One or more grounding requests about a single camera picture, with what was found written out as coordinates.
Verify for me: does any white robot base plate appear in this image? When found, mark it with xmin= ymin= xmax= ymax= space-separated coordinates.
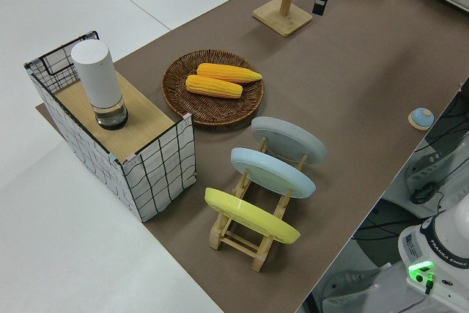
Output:
xmin=297 ymin=261 xmax=469 ymax=313

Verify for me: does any white cylinder bottle clear base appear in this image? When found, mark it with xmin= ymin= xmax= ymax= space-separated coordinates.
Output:
xmin=70 ymin=40 xmax=130 ymax=131

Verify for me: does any wooden mug tree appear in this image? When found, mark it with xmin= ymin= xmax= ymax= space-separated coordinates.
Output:
xmin=251 ymin=0 xmax=317 ymax=38

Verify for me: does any black wire grid rack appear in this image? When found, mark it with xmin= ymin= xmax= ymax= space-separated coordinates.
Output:
xmin=23 ymin=29 xmax=198 ymax=223

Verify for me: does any yellow plate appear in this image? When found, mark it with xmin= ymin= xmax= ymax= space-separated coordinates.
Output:
xmin=204 ymin=187 xmax=302 ymax=245

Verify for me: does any blue service bell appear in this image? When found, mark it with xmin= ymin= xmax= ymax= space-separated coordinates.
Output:
xmin=407 ymin=107 xmax=435 ymax=131

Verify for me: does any black power adapter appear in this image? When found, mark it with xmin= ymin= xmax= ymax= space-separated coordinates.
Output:
xmin=409 ymin=183 xmax=437 ymax=205

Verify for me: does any grey plate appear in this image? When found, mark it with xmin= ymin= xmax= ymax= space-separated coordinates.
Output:
xmin=251 ymin=116 xmax=328 ymax=166

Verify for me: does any wooden shelf board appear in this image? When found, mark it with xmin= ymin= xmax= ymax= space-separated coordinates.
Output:
xmin=53 ymin=70 xmax=175 ymax=156

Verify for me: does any light blue plate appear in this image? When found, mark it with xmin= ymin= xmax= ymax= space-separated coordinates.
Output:
xmin=230 ymin=147 xmax=317 ymax=200

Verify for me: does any base connector plug cable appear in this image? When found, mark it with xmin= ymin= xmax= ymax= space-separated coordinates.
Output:
xmin=421 ymin=270 xmax=437 ymax=296

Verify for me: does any wooden plate rack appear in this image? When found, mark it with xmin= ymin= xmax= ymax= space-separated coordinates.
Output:
xmin=208 ymin=136 xmax=309 ymax=273

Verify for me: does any yellow corn cob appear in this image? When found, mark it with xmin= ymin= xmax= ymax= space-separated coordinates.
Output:
xmin=185 ymin=74 xmax=244 ymax=100
xmin=196 ymin=63 xmax=264 ymax=84

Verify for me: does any brown table mat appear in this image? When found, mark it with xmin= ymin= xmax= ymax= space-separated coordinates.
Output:
xmin=34 ymin=0 xmax=469 ymax=313

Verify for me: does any brown wicker basket tray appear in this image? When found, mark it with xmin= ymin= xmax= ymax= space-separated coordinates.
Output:
xmin=161 ymin=48 xmax=265 ymax=127

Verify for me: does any white power strip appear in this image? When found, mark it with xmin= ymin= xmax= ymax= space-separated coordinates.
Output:
xmin=404 ymin=147 xmax=452 ymax=196

